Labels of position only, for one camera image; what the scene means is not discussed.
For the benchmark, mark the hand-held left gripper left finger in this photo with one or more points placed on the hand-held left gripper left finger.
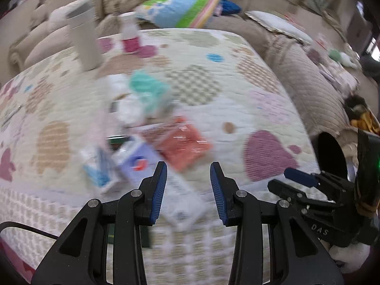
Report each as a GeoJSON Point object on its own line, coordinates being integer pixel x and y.
{"type": "Point", "coordinates": [158, 193]}

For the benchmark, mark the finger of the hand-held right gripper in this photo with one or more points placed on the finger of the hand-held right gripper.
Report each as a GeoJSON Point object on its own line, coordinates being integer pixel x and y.
{"type": "Point", "coordinates": [285, 190]}
{"type": "Point", "coordinates": [299, 176]}

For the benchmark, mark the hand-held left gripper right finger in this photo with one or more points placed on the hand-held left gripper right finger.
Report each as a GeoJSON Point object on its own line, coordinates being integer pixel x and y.
{"type": "Point", "coordinates": [219, 196]}

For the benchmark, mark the white blue medicine box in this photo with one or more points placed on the white blue medicine box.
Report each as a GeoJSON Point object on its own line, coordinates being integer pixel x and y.
{"type": "Point", "coordinates": [184, 204]}

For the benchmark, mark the white purple box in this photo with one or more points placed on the white purple box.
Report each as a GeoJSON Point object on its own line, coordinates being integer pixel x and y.
{"type": "Point", "coordinates": [136, 157]}

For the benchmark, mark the orange plastic packet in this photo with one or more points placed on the orange plastic packet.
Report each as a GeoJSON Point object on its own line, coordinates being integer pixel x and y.
{"type": "Point", "coordinates": [184, 142]}

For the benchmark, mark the small blue white box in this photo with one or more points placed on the small blue white box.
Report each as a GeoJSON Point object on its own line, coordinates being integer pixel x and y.
{"type": "Point", "coordinates": [99, 169]}

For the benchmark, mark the white tissue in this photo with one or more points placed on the white tissue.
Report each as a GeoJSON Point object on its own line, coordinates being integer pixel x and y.
{"type": "Point", "coordinates": [127, 109]}

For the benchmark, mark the teal tissue packet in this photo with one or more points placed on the teal tissue packet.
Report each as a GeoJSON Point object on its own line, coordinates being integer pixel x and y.
{"type": "Point", "coordinates": [148, 89]}

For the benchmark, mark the white fluffy cloth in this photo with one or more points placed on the white fluffy cloth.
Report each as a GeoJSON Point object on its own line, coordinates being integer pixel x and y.
{"type": "Point", "coordinates": [350, 255]}

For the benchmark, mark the yellow black cloth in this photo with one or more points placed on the yellow black cloth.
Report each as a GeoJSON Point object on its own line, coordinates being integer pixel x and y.
{"type": "Point", "coordinates": [362, 115]}

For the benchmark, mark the quilted beige sofa cover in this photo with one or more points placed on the quilted beige sofa cover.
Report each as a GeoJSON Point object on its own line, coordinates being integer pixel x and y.
{"type": "Point", "coordinates": [308, 89]}

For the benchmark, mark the pink patterned cloth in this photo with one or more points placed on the pink patterned cloth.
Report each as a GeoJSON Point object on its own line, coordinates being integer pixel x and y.
{"type": "Point", "coordinates": [338, 77]}

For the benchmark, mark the green white plush toy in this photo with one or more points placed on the green white plush toy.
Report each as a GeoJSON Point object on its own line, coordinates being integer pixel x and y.
{"type": "Point", "coordinates": [341, 58]}

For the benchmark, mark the white pillow silver trim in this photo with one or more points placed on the white pillow silver trim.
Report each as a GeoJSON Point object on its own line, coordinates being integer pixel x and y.
{"type": "Point", "coordinates": [276, 25]}

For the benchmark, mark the white pill bottle pink label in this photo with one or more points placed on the white pill bottle pink label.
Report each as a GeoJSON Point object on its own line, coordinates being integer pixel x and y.
{"type": "Point", "coordinates": [130, 41]}

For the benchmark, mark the cream thermos bottle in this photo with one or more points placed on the cream thermos bottle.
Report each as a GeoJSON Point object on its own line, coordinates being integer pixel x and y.
{"type": "Point", "coordinates": [84, 35]}

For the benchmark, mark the blue green printed pillow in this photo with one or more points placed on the blue green printed pillow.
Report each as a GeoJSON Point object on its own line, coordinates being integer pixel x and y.
{"type": "Point", "coordinates": [184, 12]}

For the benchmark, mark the blue knit cloth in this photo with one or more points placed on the blue knit cloth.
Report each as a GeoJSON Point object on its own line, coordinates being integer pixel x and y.
{"type": "Point", "coordinates": [231, 6]}

